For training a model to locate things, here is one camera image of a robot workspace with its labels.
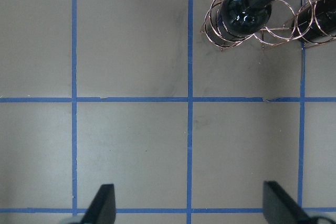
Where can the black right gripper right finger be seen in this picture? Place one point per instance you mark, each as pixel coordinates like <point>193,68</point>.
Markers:
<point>279,207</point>

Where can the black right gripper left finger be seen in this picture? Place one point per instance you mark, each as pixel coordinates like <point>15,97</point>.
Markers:
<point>102,209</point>

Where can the dark wine bottle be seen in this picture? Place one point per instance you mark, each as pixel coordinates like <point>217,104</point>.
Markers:
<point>236,20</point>
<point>315,23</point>

